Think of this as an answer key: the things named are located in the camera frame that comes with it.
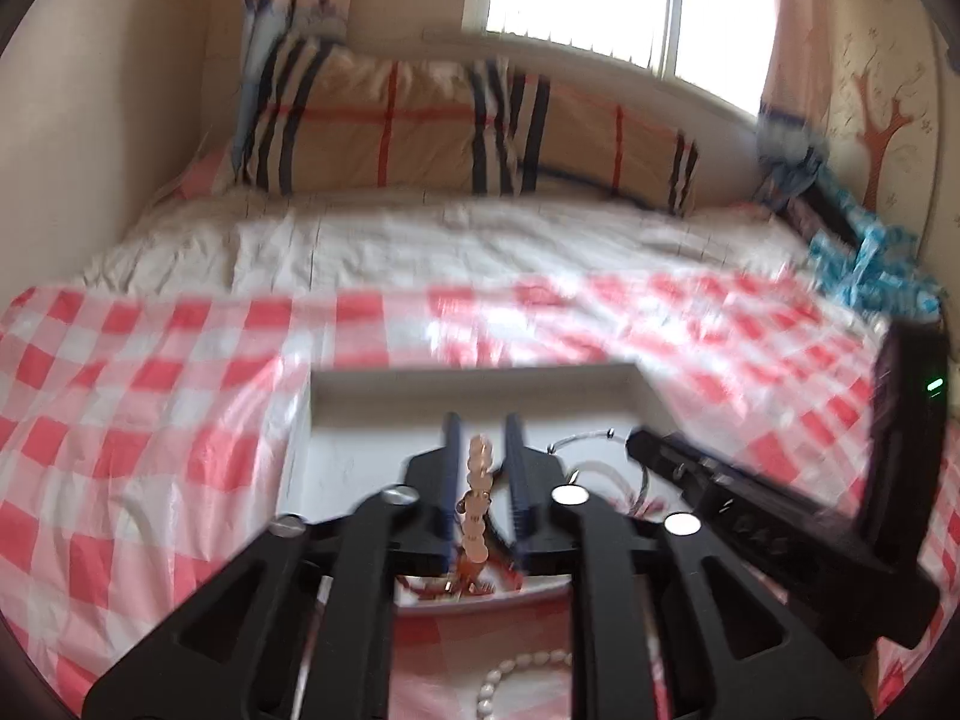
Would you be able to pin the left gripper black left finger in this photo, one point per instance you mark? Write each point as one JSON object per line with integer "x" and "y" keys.
{"x": 299, "y": 624}

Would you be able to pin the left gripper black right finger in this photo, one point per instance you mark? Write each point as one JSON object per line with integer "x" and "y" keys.
{"x": 665, "y": 623}

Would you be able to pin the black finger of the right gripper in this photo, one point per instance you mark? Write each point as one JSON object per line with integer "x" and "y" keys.
{"x": 721, "y": 491}

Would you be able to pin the thin silver wire bangle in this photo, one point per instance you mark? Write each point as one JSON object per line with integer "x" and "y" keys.
{"x": 634, "y": 495}

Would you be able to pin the red white checkered plastic sheet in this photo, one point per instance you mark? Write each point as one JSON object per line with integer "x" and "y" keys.
{"x": 142, "y": 438}

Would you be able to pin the white shallow cardboard box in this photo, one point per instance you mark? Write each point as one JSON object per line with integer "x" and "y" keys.
{"x": 353, "y": 431}

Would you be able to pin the blue white checkered plastic bag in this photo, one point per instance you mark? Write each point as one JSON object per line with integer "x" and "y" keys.
{"x": 870, "y": 266}

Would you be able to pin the wardrobe with tree decal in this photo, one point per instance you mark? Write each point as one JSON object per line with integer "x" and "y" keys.
{"x": 888, "y": 127}

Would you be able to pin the right beige plaid pillow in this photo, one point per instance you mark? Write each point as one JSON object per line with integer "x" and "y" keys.
{"x": 568, "y": 140}

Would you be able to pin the beige plaid pillow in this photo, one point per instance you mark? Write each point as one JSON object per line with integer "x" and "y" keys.
{"x": 321, "y": 118}
{"x": 568, "y": 140}

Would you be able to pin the white striped bed sheet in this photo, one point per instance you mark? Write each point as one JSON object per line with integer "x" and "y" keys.
{"x": 247, "y": 243}

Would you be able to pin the pink cloth by pillow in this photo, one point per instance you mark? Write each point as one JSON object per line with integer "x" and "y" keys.
{"x": 207, "y": 175}

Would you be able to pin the right pink cartoon curtain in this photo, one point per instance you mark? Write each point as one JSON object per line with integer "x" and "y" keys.
{"x": 795, "y": 104}

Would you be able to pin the left beige plaid pillow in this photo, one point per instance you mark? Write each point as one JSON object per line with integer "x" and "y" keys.
{"x": 321, "y": 118}

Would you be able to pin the window with white frame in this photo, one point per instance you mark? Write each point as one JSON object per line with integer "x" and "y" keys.
{"x": 722, "y": 48}

